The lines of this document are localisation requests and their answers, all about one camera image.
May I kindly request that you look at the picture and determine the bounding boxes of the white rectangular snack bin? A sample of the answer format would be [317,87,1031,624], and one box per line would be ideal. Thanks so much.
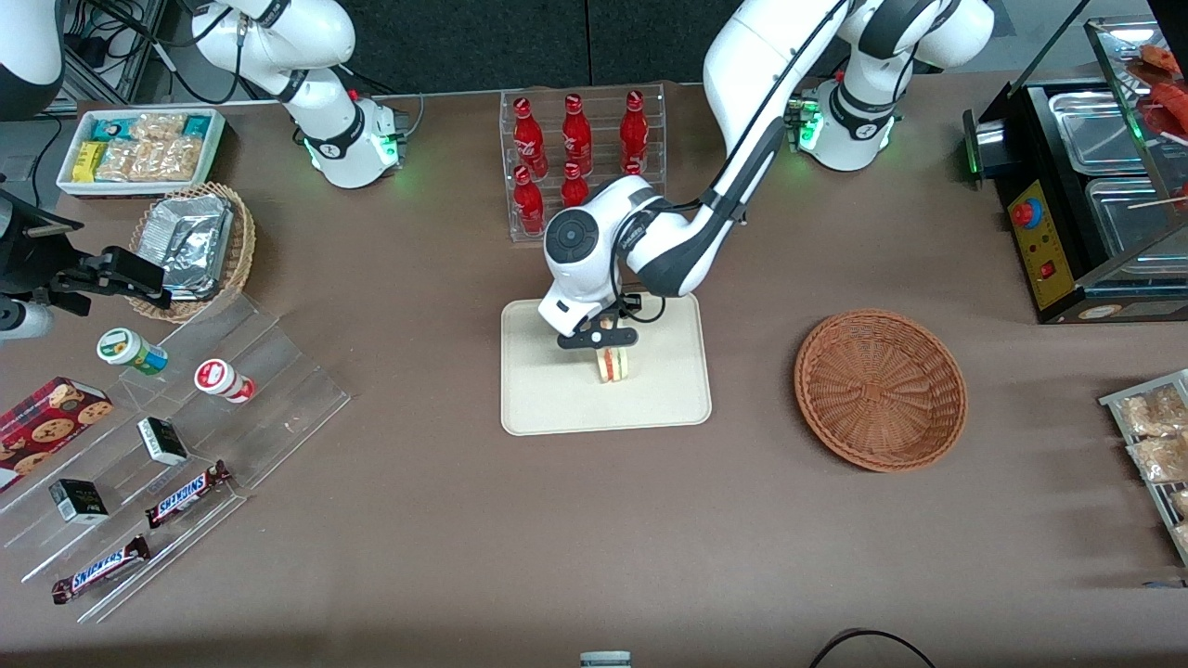
[57,108,227,199]

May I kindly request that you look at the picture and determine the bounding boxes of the tray of wrapped pastries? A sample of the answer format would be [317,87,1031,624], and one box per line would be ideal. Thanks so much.
[1099,368,1188,568]

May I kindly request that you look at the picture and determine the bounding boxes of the large brown wicker basket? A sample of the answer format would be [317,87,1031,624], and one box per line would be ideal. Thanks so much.
[794,309,969,473]

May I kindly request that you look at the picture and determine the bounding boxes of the cream plastic tray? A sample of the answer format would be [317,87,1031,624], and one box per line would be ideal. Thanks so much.
[500,289,713,437]

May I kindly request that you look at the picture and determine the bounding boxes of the red cookie box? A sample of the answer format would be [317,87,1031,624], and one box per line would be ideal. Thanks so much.
[0,376,115,493]

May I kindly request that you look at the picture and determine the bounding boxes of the Snickers chocolate bar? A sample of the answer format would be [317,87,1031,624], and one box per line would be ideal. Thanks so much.
[51,534,152,606]
[145,460,233,530]

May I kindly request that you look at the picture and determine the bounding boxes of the clear acrylic bottle rack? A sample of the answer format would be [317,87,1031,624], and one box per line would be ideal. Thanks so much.
[499,83,668,245]

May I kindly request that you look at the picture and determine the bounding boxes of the clear bag of pastry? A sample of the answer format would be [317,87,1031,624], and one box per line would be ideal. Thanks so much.
[1127,434,1188,484]
[1117,384,1188,439]

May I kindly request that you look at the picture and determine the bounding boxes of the stainless steel pan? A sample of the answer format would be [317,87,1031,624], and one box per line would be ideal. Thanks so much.
[1047,91,1152,174]
[1084,174,1188,263]

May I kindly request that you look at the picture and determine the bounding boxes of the green label yogurt cup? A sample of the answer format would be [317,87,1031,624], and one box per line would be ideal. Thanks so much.
[97,328,170,376]

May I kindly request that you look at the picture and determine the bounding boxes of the silver foil pack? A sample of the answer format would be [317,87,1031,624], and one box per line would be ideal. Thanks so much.
[137,194,234,301]

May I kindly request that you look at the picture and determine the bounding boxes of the clear bag of crackers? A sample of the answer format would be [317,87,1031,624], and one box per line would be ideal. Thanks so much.
[96,137,203,184]
[129,112,187,143]

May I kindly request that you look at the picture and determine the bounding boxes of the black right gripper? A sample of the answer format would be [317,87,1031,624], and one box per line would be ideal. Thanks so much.
[0,190,174,314]

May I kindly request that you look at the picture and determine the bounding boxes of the small black box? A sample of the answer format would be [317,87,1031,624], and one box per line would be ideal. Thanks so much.
[48,478,110,525]
[137,417,189,467]

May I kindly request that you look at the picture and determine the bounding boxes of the red label yogurt cup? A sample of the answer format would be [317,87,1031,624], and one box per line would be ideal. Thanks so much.
[194,358,256,405]

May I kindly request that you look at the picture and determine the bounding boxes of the black cable loop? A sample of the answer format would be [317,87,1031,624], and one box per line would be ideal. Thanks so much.
[806,628,938,668]

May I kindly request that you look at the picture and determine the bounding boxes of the small tan wicker basket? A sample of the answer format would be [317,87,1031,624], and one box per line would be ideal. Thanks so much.
[127,182,257,324]

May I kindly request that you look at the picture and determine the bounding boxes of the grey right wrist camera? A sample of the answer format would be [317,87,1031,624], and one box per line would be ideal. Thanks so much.
[0,301,55,341]

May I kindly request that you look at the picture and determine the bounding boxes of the black cable bundle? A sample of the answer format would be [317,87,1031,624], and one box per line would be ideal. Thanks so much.
[63,0,244,105]

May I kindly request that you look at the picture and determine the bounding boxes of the clear acrylic step display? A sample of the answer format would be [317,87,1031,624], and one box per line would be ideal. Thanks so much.
[0,291,353,625]

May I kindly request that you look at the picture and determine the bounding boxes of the black food warmer cabinet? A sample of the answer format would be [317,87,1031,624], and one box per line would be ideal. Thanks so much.
[962,17,1188,326]

